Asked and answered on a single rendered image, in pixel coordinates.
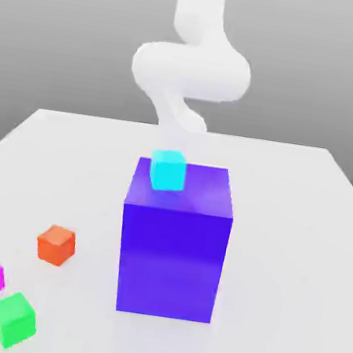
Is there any small cyan cube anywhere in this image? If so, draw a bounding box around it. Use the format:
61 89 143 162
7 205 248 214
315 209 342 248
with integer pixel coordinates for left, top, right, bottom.
146 147 189 195

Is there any small orange cube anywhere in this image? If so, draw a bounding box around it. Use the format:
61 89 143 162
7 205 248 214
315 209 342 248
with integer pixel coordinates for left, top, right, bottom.
33 222 79 269

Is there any small green cube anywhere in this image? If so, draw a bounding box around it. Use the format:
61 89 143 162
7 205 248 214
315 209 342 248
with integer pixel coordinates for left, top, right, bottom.
0 289 42 353

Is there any large blue box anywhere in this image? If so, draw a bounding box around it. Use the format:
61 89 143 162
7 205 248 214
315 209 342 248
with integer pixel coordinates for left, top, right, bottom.
108 154 240 326

